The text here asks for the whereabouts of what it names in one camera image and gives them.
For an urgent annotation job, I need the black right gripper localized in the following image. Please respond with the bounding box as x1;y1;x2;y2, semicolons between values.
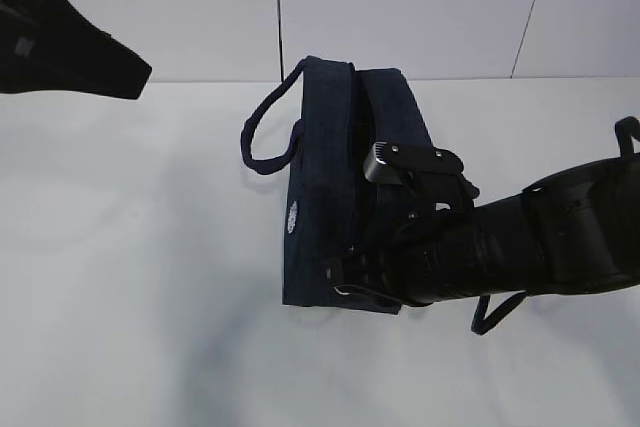
319;226;425;305

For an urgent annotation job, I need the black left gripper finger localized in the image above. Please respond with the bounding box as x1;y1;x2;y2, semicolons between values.
1;0;152;100

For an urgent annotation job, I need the dark navy fabric lunch bag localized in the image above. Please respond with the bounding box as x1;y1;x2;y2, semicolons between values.
240;54;481;316

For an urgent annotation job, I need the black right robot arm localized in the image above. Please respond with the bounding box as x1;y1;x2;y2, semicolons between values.
324;143;639;307

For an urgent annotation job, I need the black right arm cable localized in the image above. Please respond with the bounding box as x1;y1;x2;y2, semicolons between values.
469;291;531;336

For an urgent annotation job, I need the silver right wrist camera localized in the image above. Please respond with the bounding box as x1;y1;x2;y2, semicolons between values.
363;142;480;212

